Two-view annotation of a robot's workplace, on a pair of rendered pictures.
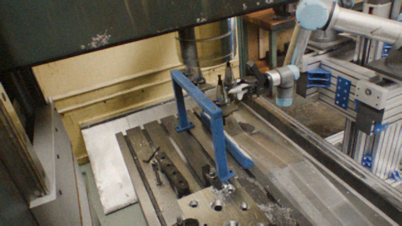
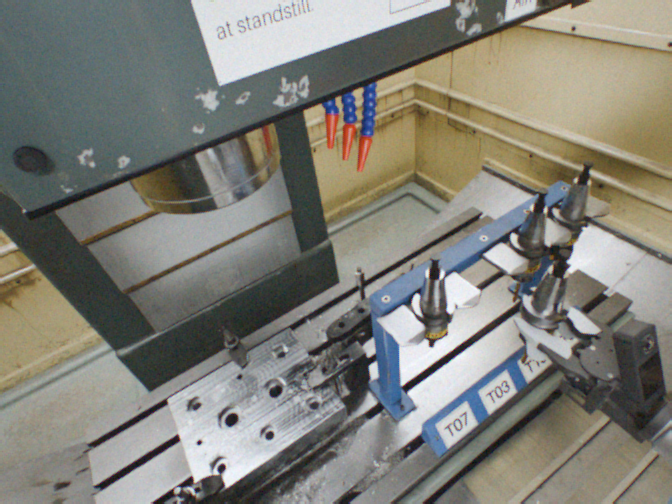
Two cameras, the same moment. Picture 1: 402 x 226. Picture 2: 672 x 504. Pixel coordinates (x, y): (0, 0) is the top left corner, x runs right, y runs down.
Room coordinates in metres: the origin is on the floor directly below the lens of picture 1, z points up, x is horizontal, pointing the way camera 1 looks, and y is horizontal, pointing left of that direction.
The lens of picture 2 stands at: (0.87, -0.45, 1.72)
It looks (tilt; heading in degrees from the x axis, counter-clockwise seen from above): 43 degrees down; 84
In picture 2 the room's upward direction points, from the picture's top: 11 degrees counter-clockwise
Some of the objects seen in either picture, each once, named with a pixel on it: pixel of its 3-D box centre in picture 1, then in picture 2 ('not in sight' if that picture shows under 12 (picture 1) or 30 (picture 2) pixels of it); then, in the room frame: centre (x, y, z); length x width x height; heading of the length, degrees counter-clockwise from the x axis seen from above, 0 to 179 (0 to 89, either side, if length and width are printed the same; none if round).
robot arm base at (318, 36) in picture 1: (323, 29); not in sight; (1.70, -0.75, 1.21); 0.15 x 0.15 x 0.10
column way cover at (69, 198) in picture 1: (78, 210); (199, 221); (0.64, 0.38, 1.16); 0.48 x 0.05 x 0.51; 20
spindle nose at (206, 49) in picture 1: (205, 34); (191, 122); (0.79, -0.04, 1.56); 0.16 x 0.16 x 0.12
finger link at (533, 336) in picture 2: (239, 93); (536, 346); (1.17, -0.17, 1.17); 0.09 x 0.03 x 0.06; 123
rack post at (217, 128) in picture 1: (219, 149); (387, 359); (0.97, -0.05, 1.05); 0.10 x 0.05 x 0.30; 110
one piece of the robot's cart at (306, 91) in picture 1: (323, 80); not in sight; (1.69, -0.78, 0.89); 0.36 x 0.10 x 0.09; 110
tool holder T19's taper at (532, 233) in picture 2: (198, 72); (534, 224); (1.24, -0.01, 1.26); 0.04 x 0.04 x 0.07
